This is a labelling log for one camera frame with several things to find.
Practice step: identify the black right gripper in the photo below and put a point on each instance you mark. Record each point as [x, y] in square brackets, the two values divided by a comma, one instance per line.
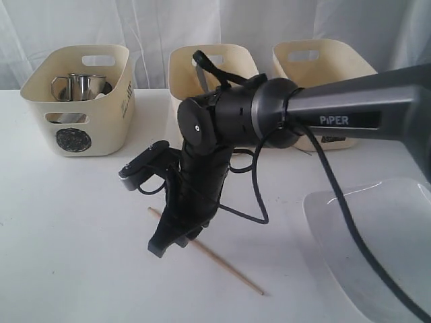
[212, 126]

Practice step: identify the stainless steel table knife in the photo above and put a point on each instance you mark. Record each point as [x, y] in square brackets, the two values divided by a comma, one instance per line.
[202, 78]

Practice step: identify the stainless steel bowl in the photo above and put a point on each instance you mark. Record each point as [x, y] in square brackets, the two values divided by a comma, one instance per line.
[107, 88]

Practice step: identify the white square ceramic plate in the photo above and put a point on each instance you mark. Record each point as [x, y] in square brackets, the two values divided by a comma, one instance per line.
[377, 247]

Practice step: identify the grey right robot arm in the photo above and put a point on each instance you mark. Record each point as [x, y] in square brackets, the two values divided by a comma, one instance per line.
[394, 105]

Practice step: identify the cream bin with circle mark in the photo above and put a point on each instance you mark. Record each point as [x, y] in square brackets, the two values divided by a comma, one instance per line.
[108, 117]

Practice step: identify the small metal pin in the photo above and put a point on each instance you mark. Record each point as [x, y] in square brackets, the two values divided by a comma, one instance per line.
[306, 152]

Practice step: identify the cream bin with triangle mark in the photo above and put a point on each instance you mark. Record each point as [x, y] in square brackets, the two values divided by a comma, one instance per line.
[182, 76]

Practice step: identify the cream bin with square mark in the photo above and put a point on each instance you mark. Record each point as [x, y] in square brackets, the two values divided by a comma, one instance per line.
[310, 63]

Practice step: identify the white curtain backdrop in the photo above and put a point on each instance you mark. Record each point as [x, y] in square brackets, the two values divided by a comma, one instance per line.
[388, 34]

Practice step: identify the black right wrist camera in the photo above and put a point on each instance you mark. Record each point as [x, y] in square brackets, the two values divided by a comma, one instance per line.
[155, 160]

